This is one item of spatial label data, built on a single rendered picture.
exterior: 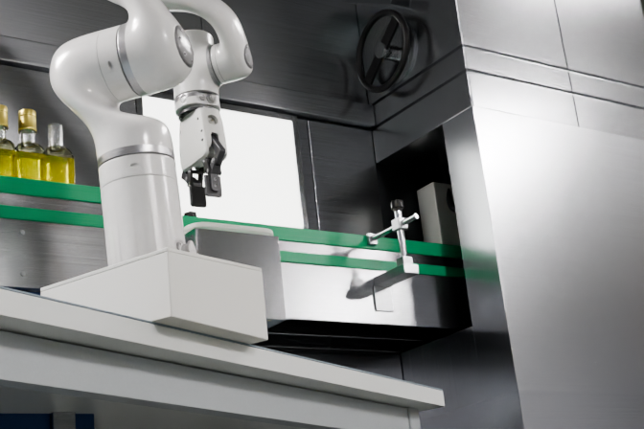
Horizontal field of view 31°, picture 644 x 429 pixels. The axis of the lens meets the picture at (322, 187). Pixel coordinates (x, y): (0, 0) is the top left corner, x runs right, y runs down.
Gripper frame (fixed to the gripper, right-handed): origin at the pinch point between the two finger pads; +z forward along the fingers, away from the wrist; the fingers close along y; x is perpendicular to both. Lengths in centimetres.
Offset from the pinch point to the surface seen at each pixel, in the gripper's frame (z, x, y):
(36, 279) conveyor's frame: 14.6, 28.0, 11.8
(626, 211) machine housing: -8, -121, 3
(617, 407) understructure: 40, -104, 3
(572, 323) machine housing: 21, -94, 3
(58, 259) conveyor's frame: 10.9, 23.9, 11.8
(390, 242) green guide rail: -2, -61, 22
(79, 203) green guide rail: -0.8, 18.6, 13.8
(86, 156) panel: -21.4, 4.6, 39.0
